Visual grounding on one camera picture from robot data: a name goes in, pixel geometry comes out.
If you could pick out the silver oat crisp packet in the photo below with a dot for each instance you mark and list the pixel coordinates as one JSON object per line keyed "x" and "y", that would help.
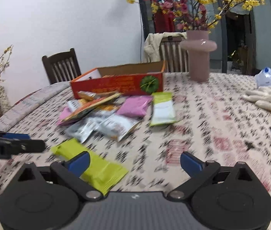
{"x": 117, "y": 126}

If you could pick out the silver snack packet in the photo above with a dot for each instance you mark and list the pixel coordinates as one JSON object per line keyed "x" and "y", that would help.
{"x": 82, "y": 130}

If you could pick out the wooden chair with jacket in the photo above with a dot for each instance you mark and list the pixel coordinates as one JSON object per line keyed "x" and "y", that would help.
{"x": 176, "y": 58}

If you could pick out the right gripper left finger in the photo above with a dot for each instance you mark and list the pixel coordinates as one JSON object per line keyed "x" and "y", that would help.
{"x": 48, "y": 197}

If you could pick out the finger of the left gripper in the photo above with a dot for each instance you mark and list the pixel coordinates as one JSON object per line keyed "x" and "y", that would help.
{"x": 18, "y": 136}
{"x": 10, "y": 147}

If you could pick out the dark framed glass door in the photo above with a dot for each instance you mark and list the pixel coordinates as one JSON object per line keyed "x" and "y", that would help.
{"x": 243, "y": 42}

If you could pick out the beige jacket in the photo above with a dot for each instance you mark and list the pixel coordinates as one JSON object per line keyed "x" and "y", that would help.
{"x": 152, "y": 44}

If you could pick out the dark wooden chair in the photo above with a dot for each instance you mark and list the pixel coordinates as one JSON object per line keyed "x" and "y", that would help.
{"x": 61, "y": 66}

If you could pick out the pink snack packet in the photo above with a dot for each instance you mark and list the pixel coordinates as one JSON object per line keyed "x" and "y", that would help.
{"x": 135, "y": 106}
{"x": 65, "y": 113}

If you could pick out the red hanging garment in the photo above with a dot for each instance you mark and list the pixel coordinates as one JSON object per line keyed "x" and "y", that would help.
{"x": 163, "y": 22}

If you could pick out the green white snack packet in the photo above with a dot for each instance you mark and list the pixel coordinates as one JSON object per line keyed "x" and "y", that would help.
{"x": 163, "y": 109}

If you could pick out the orange snack packet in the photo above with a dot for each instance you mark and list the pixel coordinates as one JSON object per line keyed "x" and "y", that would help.
{"x": 89, "y": 106}

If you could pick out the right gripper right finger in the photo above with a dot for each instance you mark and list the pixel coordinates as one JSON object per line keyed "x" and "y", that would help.
{"x": 222, "y": 197}

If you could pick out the lime green snack packet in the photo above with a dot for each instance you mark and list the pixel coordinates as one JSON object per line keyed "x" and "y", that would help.
{"x": 100, "y": 174}

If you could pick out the patterned tablecloth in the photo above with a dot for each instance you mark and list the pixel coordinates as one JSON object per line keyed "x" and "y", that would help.
{"x": 213, "y": 123}

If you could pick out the blue white plastic bag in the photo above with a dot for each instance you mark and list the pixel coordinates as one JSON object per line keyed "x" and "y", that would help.
{"x": 263, "y": 78}

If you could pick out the pink glass vase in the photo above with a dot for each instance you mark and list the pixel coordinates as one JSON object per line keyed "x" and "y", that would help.
{"x": 198, "y": 45}

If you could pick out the speckled ceramic vase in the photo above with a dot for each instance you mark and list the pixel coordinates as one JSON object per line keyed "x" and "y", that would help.
{"x": 4, "y": 101}

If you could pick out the red cardboard snack box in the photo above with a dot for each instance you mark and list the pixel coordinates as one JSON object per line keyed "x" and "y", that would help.
{"x": 128, "y": 79}

